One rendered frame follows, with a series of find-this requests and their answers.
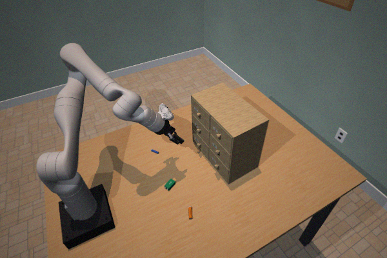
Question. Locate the wooden chest of drawers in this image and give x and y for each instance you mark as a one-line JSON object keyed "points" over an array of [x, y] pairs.
{"points": [[242, 121]]}

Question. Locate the green battery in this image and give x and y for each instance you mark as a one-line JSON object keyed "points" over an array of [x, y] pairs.
{"points": [[169, 184]]}

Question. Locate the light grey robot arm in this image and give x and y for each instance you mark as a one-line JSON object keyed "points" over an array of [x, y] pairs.
{"points": [[51, 166]]}

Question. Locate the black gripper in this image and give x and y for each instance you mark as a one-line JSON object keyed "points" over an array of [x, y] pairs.
{"points": [[168, 130]]}

